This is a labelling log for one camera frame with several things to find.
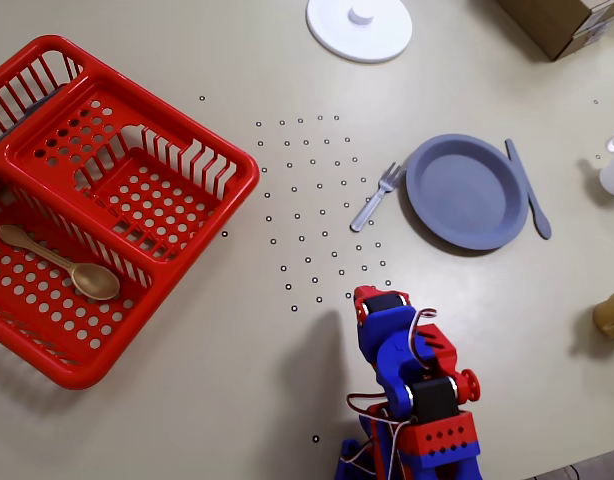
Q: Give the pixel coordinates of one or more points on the gold plastic spoon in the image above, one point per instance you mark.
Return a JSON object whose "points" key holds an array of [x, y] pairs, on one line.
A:
{"points": [[94, 282]]}

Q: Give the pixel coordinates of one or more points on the white plate edge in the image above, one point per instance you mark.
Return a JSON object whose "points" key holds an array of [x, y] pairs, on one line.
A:
{"points": [[337, 30]]}

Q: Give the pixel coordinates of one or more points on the brown cardboard box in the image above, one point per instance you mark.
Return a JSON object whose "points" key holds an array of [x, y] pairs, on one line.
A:
{"points": [[547, 20]]}

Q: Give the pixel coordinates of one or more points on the grey plastic knife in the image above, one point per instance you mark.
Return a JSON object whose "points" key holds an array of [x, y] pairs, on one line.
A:
{"points": [[539, 220], [34, 107]]}

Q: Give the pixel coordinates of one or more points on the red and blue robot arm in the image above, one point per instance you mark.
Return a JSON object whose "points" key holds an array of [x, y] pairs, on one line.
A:
{"points": [[439, 350]]}

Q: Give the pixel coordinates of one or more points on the red plastic dish basket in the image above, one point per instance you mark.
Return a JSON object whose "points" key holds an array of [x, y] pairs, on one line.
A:
{"points": [[87, 75]]}

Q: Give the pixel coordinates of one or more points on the grey plastic plate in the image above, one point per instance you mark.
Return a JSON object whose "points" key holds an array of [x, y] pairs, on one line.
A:
{"points": [[462, 195]]}

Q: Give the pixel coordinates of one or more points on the grey plastic fork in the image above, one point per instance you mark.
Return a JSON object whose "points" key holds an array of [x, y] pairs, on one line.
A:
{"points": [[374, 202]]}

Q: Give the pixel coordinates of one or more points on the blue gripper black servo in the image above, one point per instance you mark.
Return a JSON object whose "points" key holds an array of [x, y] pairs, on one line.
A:
{"points": [[382, 303]]}

